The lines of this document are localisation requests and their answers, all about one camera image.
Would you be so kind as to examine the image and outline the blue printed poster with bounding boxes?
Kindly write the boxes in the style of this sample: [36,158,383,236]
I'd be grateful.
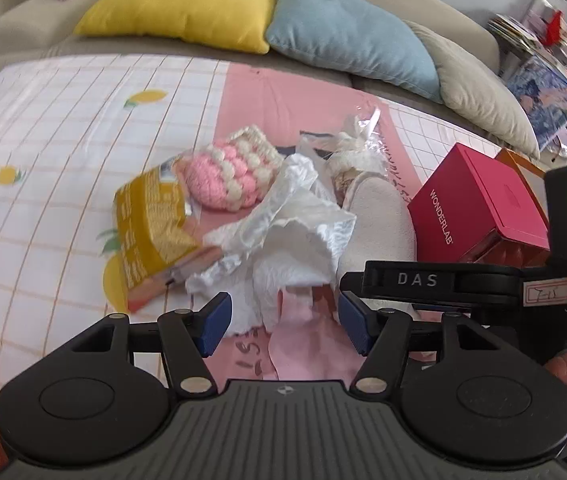
[504,54,567,153]

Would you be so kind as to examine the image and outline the beige pillow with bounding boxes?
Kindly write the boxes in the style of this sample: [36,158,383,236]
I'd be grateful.
[406,21,541,161]

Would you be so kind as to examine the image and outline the clear cellophane gift bag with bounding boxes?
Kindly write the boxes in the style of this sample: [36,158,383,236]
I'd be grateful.
[297,107,404,201]

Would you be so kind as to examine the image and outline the red paper ornament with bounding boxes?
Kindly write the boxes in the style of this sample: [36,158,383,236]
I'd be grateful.
[542,10,565,47]

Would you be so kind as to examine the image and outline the orange cardboard box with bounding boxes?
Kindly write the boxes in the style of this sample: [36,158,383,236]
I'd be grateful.
[493,147,550,181]

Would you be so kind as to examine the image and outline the yellow snack bag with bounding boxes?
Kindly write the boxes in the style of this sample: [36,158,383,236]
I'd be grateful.
[114,157,224,313]

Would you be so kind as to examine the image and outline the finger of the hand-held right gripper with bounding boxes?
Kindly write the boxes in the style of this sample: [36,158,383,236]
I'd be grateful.
[339,271,389,303]

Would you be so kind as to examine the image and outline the pink and white crocheted pouch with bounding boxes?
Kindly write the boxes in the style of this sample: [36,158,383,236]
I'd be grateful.
[180,126,285,211]

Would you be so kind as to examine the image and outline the blue pillow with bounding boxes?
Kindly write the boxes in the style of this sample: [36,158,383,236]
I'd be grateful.
[264,0,445,105]

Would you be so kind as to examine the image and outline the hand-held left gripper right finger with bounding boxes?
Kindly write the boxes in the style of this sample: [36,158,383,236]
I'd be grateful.
[338,292,502,399]

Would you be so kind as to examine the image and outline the white crumpled plastic bag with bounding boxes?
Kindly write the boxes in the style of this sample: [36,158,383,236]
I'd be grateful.
[185,154,358,338]

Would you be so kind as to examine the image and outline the pink cloth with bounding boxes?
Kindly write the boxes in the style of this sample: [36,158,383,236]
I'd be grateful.
[268,284,364,382]

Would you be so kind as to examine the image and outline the magenta cardboard box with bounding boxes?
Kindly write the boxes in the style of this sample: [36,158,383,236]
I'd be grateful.
[407,142,550,263]

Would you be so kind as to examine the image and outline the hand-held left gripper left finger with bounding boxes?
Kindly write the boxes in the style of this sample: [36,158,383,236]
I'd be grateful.
[66,291,234,399]

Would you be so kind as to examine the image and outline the yellow pillow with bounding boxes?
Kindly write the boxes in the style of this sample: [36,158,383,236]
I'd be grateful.
[72,0,277,55]

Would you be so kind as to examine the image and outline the beige plush slipper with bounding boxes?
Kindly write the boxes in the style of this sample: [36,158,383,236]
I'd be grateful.
[336,174,418,293]

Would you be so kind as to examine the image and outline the beige sofa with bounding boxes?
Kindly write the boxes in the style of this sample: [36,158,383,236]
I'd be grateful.
[0,0,501,92]

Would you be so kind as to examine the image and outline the stack of magazines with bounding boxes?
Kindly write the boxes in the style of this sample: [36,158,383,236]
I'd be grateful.
[487,0,567,86]

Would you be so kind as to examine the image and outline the printed checked blanket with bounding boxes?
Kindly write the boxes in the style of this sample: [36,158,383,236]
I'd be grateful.
[0,52,551,413]

